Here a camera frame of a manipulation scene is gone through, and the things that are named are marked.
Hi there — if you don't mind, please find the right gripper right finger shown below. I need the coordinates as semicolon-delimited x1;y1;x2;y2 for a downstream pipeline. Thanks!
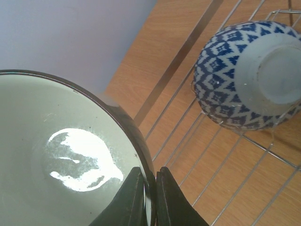
156;167;208;226

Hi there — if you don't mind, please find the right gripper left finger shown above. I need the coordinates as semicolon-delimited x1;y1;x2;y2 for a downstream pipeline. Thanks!
90;167;144;226

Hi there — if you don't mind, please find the white bowl black outside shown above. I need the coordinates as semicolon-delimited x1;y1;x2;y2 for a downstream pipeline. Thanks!
0;69;157;226

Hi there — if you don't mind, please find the red patterned bowl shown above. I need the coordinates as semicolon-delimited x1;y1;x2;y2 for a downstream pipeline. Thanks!
193;20;301;131

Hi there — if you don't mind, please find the metal wire dish rack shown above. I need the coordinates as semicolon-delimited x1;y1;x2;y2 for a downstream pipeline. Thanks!
135;0;301;226

